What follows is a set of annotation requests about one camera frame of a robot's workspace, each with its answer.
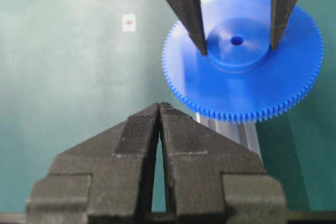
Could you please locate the large blue plastic gear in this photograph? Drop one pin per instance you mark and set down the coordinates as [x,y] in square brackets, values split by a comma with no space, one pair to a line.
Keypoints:
[241,80]

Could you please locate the small white sticker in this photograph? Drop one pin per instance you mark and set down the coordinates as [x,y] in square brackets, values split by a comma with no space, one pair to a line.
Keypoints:
[128,23]

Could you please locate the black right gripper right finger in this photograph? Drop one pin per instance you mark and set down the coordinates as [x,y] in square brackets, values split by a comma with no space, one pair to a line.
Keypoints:
[211,179]

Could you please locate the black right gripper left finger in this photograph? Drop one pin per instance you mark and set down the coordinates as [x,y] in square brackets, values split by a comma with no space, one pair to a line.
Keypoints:
[105,179]

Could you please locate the silver aluminium extrusion rail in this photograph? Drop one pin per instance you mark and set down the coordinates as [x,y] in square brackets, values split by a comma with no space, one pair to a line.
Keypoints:
[243,134]

